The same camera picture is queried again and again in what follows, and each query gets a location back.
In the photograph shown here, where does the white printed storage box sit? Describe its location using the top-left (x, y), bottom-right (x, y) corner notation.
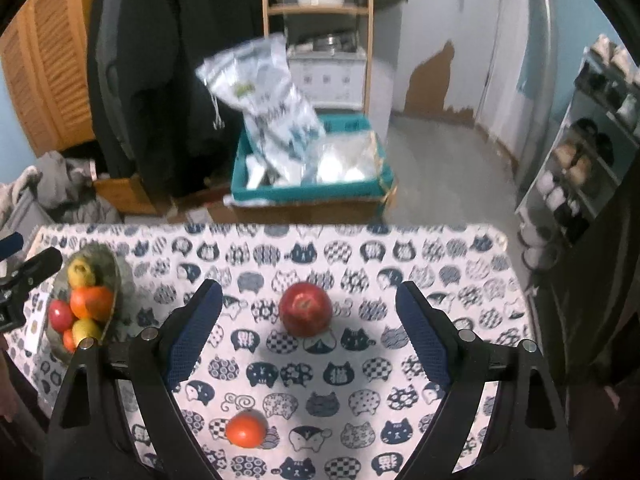
top-left (287, 50), bottom-right (366, 111)

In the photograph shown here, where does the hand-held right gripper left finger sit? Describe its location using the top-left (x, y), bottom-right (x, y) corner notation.
top-left (44, 279), bottom-right (223, 480)

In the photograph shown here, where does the grey clothes pile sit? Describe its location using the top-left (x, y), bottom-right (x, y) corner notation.
top-left (35, 151), bottom-right (123, 223)

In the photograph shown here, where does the white fluffy cloth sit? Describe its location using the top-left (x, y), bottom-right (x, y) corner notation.
top-left (0, 165), bottom-right (43, 206)

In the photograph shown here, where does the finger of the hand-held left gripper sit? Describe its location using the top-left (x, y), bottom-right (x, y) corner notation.
top-left (0, 246), bottom-right (64, 306)
top-left (0, 231), bottom-right (25, 262)

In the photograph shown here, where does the dark hanging jacket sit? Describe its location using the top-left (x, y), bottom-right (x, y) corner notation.
top-left (530, 125), bottom-right (640, 461)

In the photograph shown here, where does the grey shoe rack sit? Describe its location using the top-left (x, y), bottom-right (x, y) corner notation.
top-left (515, 35), bottom-right (640, 271)

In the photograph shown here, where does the white paper card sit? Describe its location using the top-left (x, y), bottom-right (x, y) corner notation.
top-left (22, 310), bottom-right (48, 353)

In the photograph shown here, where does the white door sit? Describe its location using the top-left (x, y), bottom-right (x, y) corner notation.
top-left (392, 0), bottom-right (506, 126)

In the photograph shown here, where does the white packet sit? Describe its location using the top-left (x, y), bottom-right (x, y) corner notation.
top-left (245, 155), bottom-right (271, 188)

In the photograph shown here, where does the white rice bag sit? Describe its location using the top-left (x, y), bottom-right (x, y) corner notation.
top-left (196, 34), bottom-right (327, 188)

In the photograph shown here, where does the green glass bowl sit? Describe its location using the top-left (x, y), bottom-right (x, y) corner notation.
top-left (45, 242), bottom-right (123, 366)

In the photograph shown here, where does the teal cardboard box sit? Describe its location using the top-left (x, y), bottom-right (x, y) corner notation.
top-left (231, 112), bottom-right (396, 203)

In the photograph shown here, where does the grey metal pipe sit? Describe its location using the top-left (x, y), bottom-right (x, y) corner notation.
top-left (515, 0), bottom-right (558, 191)

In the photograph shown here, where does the black hanging coat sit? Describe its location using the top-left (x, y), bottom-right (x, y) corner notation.
top-left (87, 0), bottom-right (266, 198)

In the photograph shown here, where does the grey hanging jacket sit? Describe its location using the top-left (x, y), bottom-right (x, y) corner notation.
top-left (92, 0), bottom-right (146, 171)

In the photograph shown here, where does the clear plastic bag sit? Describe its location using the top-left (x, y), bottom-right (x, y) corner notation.
top-left (315, 132), bottom-right (381, 183)

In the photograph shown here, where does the red apple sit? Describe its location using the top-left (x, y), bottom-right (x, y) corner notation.
top-left (48, 300), bottom-right (77, 333)
top-left (278, 282), bottom-right (333, 338)

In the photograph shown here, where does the yellow-green pear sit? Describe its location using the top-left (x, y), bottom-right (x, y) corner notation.
top-left (72, 317), bottom-right (103, 346)
top-left (66, 258), bottom-right (97, 289)

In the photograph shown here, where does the brown cardboard box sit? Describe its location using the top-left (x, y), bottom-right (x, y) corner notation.
top-left (207, 185), bottom-right (399, 225)

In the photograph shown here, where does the grey fabric bin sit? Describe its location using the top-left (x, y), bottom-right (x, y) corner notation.
top-left (0, 192), bottom-right (58, 246)

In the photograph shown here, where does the wooden louvre wardrobe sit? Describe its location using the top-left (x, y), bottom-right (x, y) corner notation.
top-left (0, 0), bottom-right (108, 158)

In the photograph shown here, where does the cat print tablecloth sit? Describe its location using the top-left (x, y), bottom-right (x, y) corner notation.
top-left (20, 222), bottom-right (536, 480)

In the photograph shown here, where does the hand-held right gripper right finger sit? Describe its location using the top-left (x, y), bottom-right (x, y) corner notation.
top-left (395, 281), bottom-right (571, 480)

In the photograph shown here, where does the bamboo shelf rack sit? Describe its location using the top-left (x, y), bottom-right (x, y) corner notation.
top-left (260, 0), bottom-right (376, 116)

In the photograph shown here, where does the steel pot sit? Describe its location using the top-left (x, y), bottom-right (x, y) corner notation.
top-left (312, 32), bottom-right (358, 53)

